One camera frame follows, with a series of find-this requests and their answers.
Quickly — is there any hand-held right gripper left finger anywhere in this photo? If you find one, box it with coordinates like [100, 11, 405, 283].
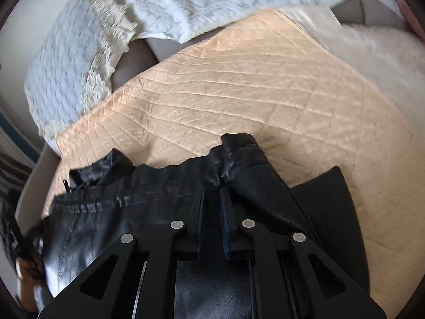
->
[38, 187, 204, 319]

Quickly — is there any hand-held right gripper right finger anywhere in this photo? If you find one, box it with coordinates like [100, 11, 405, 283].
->
[219, 187, 387, 319]

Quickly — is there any black leather jacket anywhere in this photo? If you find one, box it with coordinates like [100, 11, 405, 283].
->
[31, 133, 371, 319]

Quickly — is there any person's left hand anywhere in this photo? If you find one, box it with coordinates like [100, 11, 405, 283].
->
[16, 257, 47, 311]

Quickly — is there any beige quilted blanket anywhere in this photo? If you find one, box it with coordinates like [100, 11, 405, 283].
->
[41, 7, 425, 318]

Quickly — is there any light blue quilted cover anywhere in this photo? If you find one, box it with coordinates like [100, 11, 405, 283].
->
[24, 0, 140, 137]

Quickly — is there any white satin quilt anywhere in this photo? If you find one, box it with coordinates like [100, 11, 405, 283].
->
[284, 6, 425, 137]

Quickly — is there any pink pillow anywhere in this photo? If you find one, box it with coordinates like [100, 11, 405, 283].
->
[393, 0, 420, 35]

